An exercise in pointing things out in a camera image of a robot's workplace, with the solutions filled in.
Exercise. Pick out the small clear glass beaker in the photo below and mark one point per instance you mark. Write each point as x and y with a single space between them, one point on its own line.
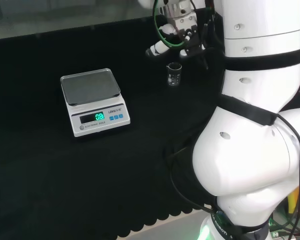
174 80

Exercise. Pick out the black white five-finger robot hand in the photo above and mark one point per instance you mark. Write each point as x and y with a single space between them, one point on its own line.
187 27

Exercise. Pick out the white electronic balance steel pan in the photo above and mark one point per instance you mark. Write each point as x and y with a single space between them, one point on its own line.
100 128

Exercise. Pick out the black bench cloth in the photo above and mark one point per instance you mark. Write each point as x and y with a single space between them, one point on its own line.
40 175

